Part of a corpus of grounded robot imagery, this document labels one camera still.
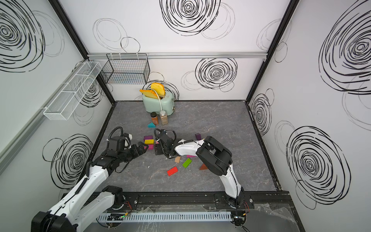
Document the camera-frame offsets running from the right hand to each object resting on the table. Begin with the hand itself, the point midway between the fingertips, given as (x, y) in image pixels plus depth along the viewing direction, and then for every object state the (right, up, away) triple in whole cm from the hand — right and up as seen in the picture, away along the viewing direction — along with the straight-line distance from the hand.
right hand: (159, 148), depth 91 cm
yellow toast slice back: (-1, +40, +8) cm, 41 cm away
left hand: (-7, +2, -9) cm, 12 cm away
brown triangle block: (+28, -9, -7) cm, 30 cm away
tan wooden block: (+12, -5, -4) cm, 14 cm away
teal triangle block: (-7, +14, +11) cm, 19 cm away
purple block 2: (+26, +7, +6) cm, 27 cm away
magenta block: (-2, +4, -13) cm, 14 cm away
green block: (+18, -8, -5) cm, 20 cm away
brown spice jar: (-5, +19, +10) cm, 22 cm away
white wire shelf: (-45, +26, -20) cm, 55 cm away
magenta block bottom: (+19, -4, -3) cm, 19 cm away
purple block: (-10, +6, +7) cm, 14 cm away
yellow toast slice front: (-6, +36, +3) cm, 36 cm away
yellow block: (-7, +4, +3) cm, 9 cm away
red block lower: (+9, -12, -7) cm, 16 cm away
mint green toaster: (-8, +29, +10) cm, 31 cm away
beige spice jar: (+2, +20, +8) cm, 22 cm away
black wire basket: (-23, +53, +5) cm, 58 cm away
